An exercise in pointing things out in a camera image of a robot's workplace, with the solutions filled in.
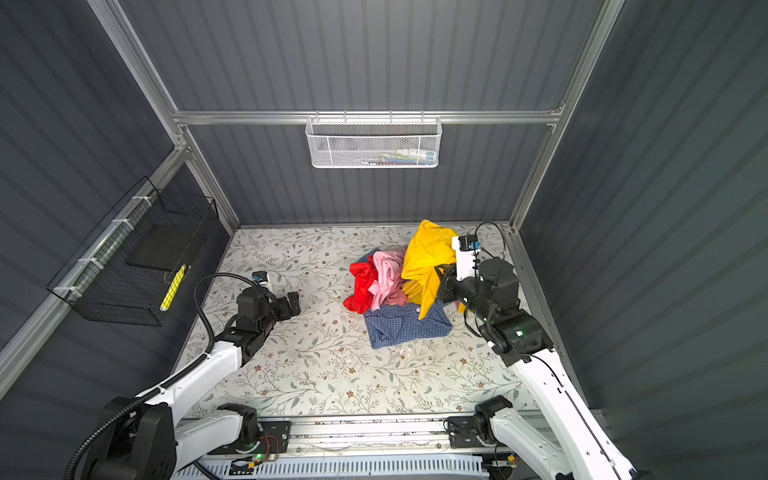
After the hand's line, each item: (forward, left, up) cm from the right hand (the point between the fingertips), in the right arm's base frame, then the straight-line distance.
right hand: (442, 266), depth 68 cm
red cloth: (+9, +20, -15) cm, 26 cm away
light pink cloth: (+4, +13, -15) cm, 20 cm away
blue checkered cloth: (0, +10, -29) cm, 30 cm away
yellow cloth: (+4, +2, +2) cm, 5 cm away
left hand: (+4, +45, -20) cm, 49 cm away
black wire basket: (+1, +76, -1) cm, 76 cm away
